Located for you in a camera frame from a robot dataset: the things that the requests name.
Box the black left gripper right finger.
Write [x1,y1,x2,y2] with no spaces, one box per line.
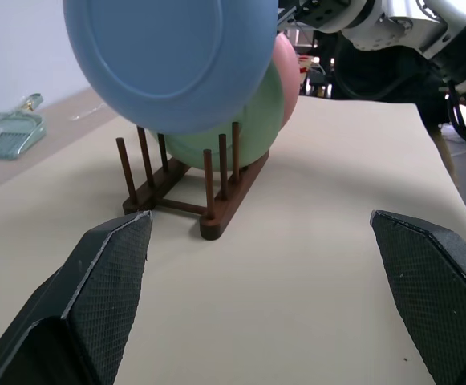
[370,209,466,385]

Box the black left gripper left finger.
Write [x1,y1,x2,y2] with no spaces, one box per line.
[0,210,155,385]

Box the green plastic plate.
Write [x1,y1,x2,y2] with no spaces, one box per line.
[164,59,286,172]

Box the pink red plastic plate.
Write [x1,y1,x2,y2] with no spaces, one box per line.
[272,31,300,132]

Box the blue plastic plate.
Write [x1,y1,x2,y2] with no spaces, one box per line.
[63,0,278,136]

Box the brown wooden dish rack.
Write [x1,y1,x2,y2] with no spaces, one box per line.
[115,121,272,241]

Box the tan wooden leg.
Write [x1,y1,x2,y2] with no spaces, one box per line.
[431,124,461,186]

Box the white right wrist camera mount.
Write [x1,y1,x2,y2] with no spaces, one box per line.
[292,0,352,34]

